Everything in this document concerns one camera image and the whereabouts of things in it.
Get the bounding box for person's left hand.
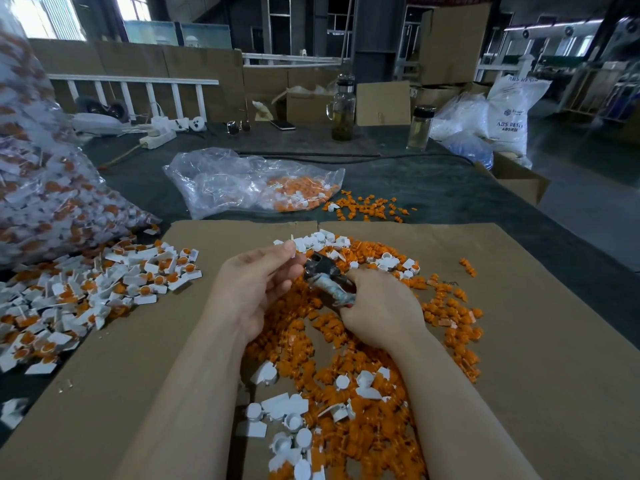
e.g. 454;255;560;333
205;241;306;341

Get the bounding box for person's right hand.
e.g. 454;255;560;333
338;267;429;354

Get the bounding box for silver red-handled pliers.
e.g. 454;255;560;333
303;257;358;310

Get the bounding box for pile of orange and white parts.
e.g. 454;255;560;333
235;229;486;480

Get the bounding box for pile of assembled white-orange parts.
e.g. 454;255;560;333
0;229;203;431

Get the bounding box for person's right forearm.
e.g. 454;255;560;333
390;335;543;480

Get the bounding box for scatter of orange offcuts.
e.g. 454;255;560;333
328;191;413;223

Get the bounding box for small clear plastic bag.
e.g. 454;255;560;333
164;147;346;219

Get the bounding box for brown cardboard sheet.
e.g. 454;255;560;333
0;221;321;480
315;221;640;480

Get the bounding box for white power strip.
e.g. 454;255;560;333
125;115;207;150

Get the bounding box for open brown cardboard box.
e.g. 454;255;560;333
475;151;551;206

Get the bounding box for glass bottle with black lid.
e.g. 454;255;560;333
408;105;436;151

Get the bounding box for open cardboard box with paper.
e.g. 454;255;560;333
270;85;336;124

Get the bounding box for clear blue plastic bag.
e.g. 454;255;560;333
430;91;495;169

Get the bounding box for glass tea jar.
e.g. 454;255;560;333
328;75;358;142

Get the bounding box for flat brown cardboard panel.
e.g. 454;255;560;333
356;81;412;127

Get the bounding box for large clear bag of seals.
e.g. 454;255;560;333
0;25;159;268

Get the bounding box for white oval plastic device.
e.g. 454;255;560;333
70;111;126;136

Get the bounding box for row of upright cardboard sheets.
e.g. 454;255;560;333
30;39;344;121

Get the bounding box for white woven sack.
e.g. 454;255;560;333
487;55;552;168

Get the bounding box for dark steel pillar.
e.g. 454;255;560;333
353;0;407;83

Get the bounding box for tall brown cardboard box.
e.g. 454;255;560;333
418;3;491;86

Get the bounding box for white metal rack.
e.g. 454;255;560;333
557;59;640;120

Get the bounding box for white railing frame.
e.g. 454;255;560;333
48;73;220;121

